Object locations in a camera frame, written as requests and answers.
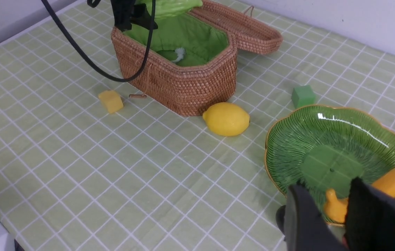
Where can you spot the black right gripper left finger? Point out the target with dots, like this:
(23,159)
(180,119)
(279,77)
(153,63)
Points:
(302,225)

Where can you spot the yellow toy banana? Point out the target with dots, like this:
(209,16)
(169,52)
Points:
(336,209)

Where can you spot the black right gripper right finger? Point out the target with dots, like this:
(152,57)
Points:
(370,219)

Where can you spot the green foam cube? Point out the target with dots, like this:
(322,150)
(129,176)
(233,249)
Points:
(303,96)

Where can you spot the green leaf glass plate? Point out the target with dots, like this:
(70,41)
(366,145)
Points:
(325,148)

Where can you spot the woven wicker basket green lining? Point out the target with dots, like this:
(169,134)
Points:
(191,65)

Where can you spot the green toy bitter gourd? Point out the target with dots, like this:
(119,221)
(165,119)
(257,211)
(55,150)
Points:
(168,8)

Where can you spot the green checkered tablecloth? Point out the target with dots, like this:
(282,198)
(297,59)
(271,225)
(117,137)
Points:
(75,178)

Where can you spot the yellow foam block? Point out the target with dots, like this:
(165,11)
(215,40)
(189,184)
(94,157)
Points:
(111,101)

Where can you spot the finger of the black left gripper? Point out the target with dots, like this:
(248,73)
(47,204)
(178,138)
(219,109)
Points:
(141,17)
(123,12)

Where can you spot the yellow toy lemon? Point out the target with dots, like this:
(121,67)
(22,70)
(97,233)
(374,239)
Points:
(226,119)

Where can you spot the woven wicker basket lid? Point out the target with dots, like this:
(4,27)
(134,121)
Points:
(251,35)

